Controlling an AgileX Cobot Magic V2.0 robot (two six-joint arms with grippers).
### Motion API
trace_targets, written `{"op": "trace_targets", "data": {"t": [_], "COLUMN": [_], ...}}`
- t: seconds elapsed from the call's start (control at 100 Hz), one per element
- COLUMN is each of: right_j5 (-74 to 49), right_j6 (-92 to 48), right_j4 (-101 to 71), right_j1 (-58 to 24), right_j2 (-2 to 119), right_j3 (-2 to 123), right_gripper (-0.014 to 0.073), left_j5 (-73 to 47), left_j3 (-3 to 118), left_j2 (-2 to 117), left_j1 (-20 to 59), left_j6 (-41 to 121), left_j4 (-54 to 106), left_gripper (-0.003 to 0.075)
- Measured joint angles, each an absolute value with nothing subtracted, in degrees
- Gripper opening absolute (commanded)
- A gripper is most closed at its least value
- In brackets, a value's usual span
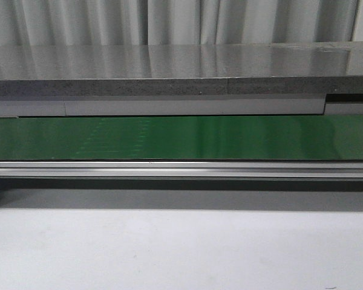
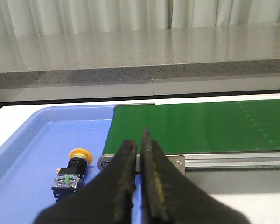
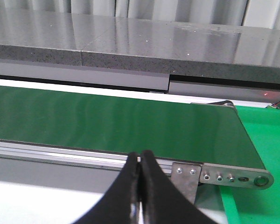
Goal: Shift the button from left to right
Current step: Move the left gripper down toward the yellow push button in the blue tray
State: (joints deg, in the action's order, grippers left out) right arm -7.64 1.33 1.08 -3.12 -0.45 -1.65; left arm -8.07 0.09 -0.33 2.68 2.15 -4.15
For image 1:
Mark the grey panel under countertop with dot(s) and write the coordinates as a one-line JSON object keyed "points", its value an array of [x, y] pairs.
{"points": [[136, 105]]}

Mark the green conveyor belt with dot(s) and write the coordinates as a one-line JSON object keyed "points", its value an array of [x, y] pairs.
{"points": [[275, 137]]}

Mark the dark granite countertop slab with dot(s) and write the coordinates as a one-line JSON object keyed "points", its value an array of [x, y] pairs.
{"points": [[111, 70]]}

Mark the grey curtain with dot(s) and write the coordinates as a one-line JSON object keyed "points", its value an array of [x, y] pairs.
{"points": [[174, 22]]}

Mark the aluminium conveyor side rail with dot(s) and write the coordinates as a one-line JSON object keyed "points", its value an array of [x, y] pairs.
{"points": [[183, 185]]}

